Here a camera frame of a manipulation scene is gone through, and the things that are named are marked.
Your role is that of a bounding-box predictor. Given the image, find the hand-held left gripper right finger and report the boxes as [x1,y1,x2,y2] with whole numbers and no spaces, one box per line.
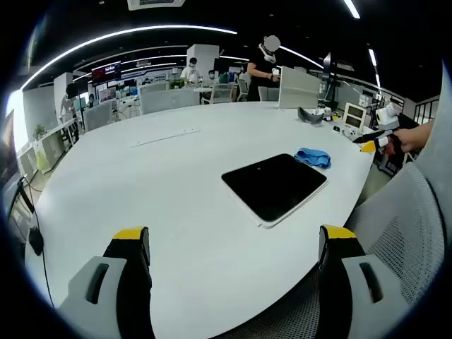
[317,224,407,339]

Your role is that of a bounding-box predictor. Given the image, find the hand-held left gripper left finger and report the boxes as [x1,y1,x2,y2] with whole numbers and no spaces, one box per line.
[58,227,156,339]

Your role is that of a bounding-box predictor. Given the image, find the blue cleaning cloth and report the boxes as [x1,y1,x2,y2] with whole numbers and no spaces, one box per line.
[293,147,333,169]

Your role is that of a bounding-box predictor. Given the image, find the person's right hand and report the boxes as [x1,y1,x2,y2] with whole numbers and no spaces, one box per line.
[393,121,434,153]

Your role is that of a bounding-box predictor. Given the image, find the white device with screen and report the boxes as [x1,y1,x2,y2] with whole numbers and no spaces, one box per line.
[343,102,368,129]

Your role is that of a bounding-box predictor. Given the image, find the black curved headset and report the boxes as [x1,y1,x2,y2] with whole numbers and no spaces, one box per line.
[297,105,324,126]

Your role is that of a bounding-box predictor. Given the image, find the grey mesh office chair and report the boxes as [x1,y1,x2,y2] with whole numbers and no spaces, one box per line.
[211,59,451,339]

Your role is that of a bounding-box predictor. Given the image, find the black power adapter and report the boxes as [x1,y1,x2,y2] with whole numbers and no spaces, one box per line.
[28,225,45,257]

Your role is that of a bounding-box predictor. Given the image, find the grey desk partition panel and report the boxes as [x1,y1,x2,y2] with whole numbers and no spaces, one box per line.
[278,66,321,109]

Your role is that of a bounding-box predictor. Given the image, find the dark computer monitor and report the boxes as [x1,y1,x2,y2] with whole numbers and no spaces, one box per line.
[0,109,19,186]

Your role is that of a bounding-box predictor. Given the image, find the long grey desk partition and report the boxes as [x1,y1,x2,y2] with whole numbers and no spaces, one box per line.
[140,87,199,115]

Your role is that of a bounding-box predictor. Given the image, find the black cable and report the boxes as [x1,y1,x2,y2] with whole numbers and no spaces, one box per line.
[37,243,57,309]

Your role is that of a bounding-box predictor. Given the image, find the red wall screen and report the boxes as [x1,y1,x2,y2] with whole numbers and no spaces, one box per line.
[91,62,121,81]

